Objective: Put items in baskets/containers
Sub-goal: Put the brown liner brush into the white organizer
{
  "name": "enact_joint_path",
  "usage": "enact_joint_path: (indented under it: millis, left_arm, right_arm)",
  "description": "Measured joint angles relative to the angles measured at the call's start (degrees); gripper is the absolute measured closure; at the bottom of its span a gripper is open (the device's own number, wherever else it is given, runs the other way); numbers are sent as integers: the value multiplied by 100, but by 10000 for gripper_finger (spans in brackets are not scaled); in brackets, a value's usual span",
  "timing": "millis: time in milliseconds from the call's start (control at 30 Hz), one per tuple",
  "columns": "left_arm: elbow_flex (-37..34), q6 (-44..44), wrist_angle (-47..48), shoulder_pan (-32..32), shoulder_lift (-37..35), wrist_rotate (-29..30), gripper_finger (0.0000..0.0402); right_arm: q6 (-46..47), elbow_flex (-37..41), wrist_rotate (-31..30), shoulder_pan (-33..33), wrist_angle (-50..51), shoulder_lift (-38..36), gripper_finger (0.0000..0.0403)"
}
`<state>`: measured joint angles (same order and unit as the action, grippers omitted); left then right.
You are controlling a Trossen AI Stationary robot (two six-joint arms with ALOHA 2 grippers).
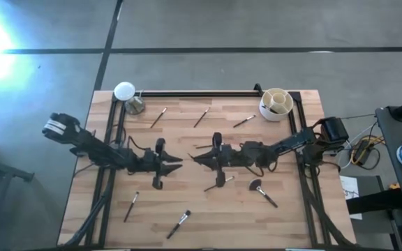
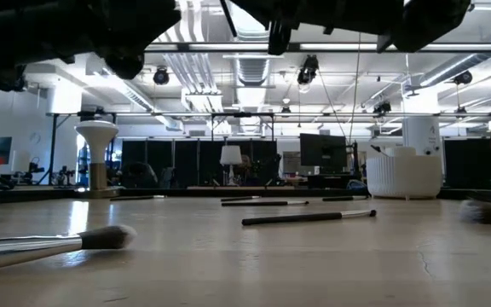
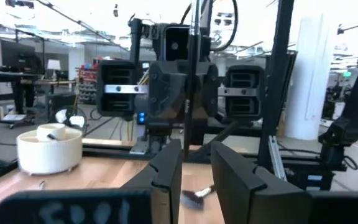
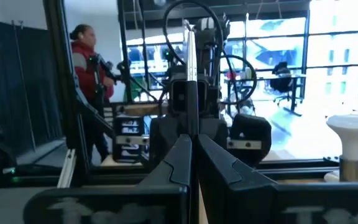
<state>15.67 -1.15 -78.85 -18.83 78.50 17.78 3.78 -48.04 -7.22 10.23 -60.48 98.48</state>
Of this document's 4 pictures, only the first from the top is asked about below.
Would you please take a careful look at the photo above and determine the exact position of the white mushroom table lamp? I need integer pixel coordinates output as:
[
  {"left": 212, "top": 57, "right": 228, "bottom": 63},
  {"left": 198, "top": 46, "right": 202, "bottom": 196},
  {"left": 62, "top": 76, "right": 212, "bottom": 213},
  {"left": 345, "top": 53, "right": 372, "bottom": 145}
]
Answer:
[{"left": 113, "top": 81, "right": 147, "bottom": 116}]

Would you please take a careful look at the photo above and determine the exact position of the grey equipment cart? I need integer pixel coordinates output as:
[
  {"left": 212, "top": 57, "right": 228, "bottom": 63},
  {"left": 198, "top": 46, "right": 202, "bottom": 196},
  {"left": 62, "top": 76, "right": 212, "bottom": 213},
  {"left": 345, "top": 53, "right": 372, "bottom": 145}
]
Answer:
[{"left": 375, "top": 104, "right": 402, "bottom": 217}]

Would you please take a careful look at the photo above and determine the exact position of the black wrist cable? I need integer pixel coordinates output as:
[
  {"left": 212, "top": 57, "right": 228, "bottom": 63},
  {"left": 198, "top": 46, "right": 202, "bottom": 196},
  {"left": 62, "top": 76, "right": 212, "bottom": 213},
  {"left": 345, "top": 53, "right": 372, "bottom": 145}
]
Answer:
[
  {"left": 126, "top": 135, "right": 148, "bottom": 153},
  {"left": 244, "top": 158, "right": 281, "bottom": 178}
]

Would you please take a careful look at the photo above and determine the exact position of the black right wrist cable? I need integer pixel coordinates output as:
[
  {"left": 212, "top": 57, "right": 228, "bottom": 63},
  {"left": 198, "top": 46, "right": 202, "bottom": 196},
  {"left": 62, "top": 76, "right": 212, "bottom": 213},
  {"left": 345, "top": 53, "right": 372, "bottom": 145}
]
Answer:
[{"left": 244, "top": 158, "right": 281, "bottom": 178}]

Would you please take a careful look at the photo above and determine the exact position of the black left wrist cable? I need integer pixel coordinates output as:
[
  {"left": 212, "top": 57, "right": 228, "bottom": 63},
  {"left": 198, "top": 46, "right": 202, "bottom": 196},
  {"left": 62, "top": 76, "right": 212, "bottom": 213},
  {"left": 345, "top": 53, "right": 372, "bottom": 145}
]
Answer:
[{"left": 126, "top": 135, "right": 148, "bottom": 153}]

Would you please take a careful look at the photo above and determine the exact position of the black power box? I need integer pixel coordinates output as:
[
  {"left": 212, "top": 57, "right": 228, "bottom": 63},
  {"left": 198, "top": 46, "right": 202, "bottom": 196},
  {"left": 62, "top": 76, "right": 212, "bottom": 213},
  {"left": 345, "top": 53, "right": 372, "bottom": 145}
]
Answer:
[{"left": 356, "top": 139, "right": 371, "bottom": 163}]

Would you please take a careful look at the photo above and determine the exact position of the black floor stand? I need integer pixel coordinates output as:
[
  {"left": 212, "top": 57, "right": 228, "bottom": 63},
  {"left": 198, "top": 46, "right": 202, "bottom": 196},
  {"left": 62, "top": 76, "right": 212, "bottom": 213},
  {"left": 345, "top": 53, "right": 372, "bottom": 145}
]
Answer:
[{"left": 0, "top": 137, "right": 36, "bottom": 251}]

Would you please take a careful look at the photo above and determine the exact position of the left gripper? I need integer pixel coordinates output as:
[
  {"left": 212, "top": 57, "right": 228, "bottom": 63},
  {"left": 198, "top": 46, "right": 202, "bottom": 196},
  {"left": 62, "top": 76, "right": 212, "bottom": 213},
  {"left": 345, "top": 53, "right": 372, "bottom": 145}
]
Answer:
[{"left": 140, "top": 137, "right": 184, "bottom": 190}]

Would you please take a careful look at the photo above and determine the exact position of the black fan makeup brush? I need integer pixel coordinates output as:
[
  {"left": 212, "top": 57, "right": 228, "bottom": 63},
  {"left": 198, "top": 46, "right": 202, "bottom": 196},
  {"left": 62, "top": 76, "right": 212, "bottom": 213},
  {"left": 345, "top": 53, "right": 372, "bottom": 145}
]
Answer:
[{"left": 248, "top": 178, "right": 279, "bottom": 209}]

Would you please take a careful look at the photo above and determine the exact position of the large silver-handled powder brush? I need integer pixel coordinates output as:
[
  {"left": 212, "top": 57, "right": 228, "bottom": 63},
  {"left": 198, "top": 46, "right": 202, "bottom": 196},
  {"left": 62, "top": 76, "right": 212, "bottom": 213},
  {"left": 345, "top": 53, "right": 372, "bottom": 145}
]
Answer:
[{"left": 165, "top": 209, "right": 192, "bottom": 241}]

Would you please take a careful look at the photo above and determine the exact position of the black flat bar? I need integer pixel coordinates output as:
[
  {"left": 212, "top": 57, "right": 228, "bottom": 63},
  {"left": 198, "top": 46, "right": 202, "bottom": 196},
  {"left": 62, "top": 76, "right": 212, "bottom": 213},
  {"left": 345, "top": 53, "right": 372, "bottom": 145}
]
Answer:
[{"left": 345, "top": 190, "right": 402, "bottom": 215}]

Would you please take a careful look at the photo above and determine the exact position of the white ribbed round organizer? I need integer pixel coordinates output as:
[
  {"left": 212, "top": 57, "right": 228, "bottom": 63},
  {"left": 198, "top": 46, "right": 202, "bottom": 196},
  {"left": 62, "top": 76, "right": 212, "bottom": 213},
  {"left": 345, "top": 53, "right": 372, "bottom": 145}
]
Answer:
[{"left": 258, "top": 87, "right": 295, "bottom": 123}]

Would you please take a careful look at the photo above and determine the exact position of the white paper sheet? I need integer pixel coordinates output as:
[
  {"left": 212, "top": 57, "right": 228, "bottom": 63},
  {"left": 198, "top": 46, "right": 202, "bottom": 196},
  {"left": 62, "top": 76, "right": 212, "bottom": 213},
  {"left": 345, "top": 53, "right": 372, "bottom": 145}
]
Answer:
[{"left": 339, "top": 175, "right": 363, "bottom": 221}]

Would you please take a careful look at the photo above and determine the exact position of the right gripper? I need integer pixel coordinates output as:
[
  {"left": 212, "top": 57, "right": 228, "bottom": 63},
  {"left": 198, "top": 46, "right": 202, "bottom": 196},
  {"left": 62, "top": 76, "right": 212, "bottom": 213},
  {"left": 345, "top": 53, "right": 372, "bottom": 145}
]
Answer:
[{"left": 191, "top": 131, "right": 244, "bottom": 188}]

